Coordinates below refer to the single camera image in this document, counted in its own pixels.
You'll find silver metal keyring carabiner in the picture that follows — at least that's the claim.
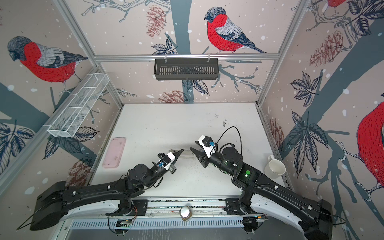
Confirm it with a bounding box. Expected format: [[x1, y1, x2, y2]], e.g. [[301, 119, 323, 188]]
[[169, 149, 196, 158]]

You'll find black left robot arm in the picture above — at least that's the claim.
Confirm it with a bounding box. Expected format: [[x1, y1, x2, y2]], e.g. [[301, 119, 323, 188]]
[[30, 150, 183, 231]]

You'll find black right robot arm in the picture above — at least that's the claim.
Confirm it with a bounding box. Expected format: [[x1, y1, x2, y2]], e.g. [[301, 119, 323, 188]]
[[191, 147, 333, 240]]

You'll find round silver knob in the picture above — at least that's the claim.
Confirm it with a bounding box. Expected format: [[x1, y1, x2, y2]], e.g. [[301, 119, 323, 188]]
[[179, 206, 192, 221]]

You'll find white ceramic mug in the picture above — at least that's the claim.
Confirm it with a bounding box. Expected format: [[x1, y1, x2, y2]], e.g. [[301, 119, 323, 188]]
[[264, 155, 286, 180]]

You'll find pink rectangular tray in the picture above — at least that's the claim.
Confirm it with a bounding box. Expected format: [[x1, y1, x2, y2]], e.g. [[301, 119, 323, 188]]
[[102, 137, 126, 169]]

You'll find dark grey hanging shelf basket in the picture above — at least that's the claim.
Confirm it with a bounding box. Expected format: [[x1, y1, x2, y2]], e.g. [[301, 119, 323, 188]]
[[154, 58, 219, 81]]

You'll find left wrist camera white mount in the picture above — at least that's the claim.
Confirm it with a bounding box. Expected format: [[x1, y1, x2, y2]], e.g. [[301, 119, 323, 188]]
[[157, 152, 176, 171]]

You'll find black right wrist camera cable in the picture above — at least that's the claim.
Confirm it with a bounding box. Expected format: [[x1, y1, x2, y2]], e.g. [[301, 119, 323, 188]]
[[215, 125, 243, 151]]

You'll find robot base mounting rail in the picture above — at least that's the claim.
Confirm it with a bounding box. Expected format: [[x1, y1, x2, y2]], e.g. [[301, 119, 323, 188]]
[[68, 196, 271, 232]]

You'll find white wire mesh basket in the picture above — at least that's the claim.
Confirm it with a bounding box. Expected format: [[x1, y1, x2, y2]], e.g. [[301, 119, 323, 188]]
[[48, 73, 110, 138]]

